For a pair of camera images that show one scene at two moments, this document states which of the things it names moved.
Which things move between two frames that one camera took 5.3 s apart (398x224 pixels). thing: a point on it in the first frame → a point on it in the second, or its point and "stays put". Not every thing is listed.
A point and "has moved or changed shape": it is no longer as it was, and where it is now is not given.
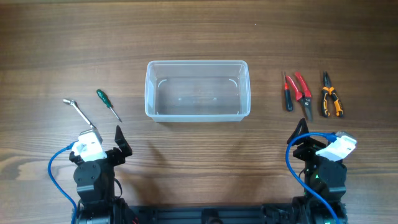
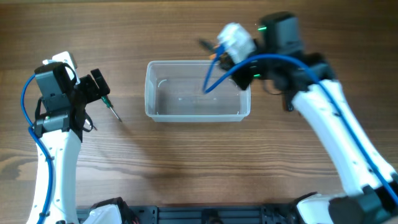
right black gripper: x=311 y=146 → x=244 y=78
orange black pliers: x=329 y=89 has moved or changed shape
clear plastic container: x=197 y=91 stays put
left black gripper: x=119 y=157 → x=95 y=93
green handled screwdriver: x=106 y=100 stays put
